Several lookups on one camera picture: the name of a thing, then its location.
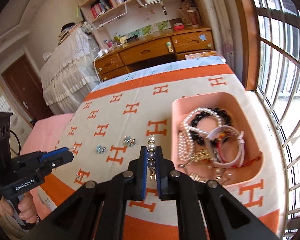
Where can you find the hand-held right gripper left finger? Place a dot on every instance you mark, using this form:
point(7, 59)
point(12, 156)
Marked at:
point(143, 172)

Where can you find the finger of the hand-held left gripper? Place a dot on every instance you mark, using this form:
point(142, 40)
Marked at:
point(60, 160)
point(55, 153)

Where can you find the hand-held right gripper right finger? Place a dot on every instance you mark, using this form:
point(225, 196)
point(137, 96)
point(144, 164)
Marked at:
point(160, 172)

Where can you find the beaded drop earring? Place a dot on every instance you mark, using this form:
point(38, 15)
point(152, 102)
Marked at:
point(151, 152)

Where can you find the pink plastic storage box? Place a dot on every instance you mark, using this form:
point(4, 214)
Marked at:
point(242, 115)

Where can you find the person's left hand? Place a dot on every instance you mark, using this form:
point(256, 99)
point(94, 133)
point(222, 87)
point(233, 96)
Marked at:
point(26, 210)

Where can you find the pink bedsheet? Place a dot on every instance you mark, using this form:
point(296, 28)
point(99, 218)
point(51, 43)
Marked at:
point(47, 127)

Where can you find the double flower earring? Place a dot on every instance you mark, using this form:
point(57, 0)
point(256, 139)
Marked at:
point(130, 141)

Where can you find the small flower earring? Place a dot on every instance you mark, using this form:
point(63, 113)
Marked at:
point(100, 149)

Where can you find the brown wooden door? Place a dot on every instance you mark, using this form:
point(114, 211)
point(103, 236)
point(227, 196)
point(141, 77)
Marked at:
point(22, 87)

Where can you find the white lace cover cloth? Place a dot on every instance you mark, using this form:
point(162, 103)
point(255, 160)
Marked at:
point(65, 75)

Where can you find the orange beige printed blanket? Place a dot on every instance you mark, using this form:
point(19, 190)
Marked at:
point(140, 86)

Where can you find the small white object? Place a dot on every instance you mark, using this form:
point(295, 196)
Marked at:
point(47, 56)

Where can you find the stack of books and papers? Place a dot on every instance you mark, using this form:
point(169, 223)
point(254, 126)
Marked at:
point(67, 36)

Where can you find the wooden desk with drawers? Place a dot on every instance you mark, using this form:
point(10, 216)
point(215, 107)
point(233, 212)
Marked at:
point(145, 52)

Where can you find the colourful magazine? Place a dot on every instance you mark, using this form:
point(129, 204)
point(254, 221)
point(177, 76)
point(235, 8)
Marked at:
point(202, 55)

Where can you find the mint green hanging tool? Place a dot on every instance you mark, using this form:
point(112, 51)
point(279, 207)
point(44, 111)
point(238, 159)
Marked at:
point(169, 47)

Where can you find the black hat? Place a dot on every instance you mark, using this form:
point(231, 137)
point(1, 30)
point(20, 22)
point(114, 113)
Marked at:
point(68, 26)

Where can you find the blue sticky note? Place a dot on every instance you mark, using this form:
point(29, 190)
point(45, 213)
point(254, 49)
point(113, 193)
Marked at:
point(202, 37)

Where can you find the green patterned picture strip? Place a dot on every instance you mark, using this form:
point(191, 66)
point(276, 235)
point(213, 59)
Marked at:
point(147, 28)

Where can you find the small red box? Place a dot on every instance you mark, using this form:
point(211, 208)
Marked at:
point(179, 26)

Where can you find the row of red books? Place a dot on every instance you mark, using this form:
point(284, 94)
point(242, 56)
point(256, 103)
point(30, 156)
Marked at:
point(97, 10)

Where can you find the wooden bookshelf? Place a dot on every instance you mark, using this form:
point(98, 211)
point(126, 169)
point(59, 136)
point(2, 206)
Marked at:
point(110, 13)

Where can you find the window with metal grille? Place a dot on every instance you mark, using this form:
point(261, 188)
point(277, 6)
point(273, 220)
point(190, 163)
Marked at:
point(285, 80)

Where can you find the glass jar with lid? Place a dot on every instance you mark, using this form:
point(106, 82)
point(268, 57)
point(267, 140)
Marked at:
point(193, 17)

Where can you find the hanging keys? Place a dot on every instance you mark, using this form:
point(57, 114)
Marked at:
point(164, 9)

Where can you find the beige curtain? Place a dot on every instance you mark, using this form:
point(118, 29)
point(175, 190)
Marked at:
point(222, 17)

